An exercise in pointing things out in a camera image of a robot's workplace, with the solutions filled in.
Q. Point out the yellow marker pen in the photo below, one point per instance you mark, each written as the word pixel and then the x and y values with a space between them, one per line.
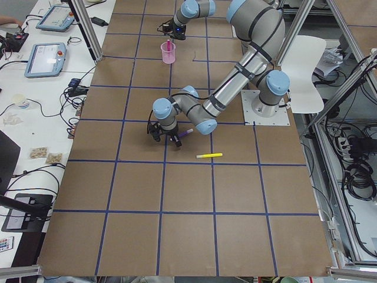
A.
pixel 208 155

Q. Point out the black camera stand base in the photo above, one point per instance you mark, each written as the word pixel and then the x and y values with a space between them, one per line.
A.
pixel 27 212

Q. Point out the white plastic chair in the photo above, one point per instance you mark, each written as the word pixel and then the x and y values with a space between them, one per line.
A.
pixel 299 64

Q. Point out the aluminium frame post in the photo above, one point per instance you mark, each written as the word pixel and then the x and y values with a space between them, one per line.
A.
pixel 85 25

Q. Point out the pink mesh cup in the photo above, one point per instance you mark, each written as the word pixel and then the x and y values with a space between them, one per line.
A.
pixel 165 58

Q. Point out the black power adapter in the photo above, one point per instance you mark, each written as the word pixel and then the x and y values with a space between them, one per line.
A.
pixel 98 21

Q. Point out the blue teach pendant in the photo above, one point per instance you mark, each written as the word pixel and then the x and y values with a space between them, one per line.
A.
pixel 58 18
pixel 46 60

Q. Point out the small remote control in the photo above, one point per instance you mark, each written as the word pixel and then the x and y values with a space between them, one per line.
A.
pixel 6 244

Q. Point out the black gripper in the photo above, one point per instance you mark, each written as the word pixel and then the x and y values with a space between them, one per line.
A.
pixel 170 131
pixel 178 31

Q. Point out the near blue teach pendant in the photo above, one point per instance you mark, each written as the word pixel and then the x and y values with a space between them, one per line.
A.
pixel 46 60

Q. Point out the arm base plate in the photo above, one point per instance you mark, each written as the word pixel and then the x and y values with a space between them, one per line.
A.
pixel 258 114

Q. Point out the purple marker pen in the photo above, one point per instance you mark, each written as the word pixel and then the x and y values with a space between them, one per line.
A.
pixel 185 133

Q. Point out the far blue teach pendant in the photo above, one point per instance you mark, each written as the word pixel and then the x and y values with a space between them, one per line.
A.
pixel 58 18

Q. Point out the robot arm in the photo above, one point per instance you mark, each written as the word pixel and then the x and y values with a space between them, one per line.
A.
pixel 262 28
pixel 190 9

